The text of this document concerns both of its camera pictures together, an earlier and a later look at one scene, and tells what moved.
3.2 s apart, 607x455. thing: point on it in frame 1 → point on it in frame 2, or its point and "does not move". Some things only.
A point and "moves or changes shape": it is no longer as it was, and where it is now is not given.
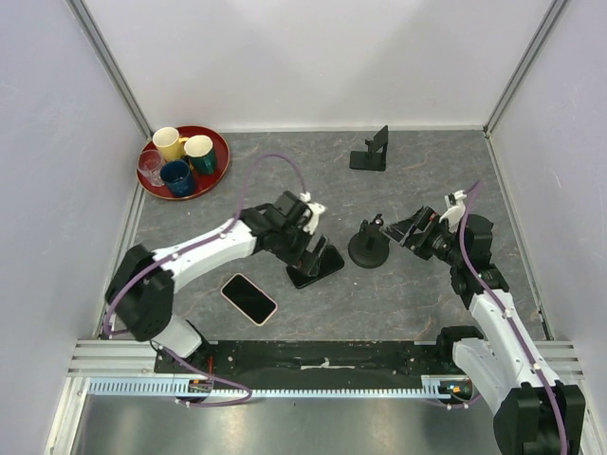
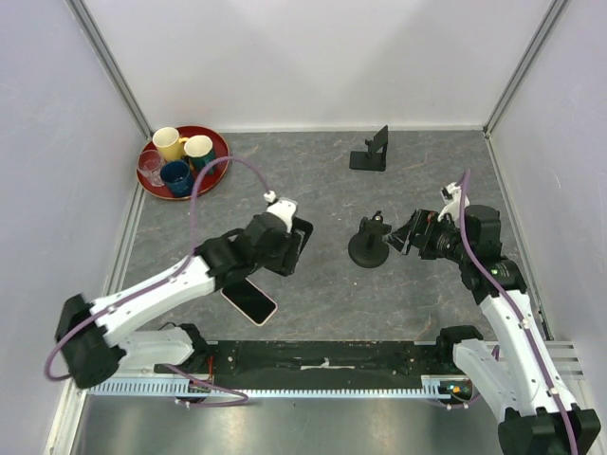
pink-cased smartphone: x=248 y=299 does not move
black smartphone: x=330 y=261 moves or changes shape
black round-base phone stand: x=369 y=246 does not move
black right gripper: x=402 y=231 does not move
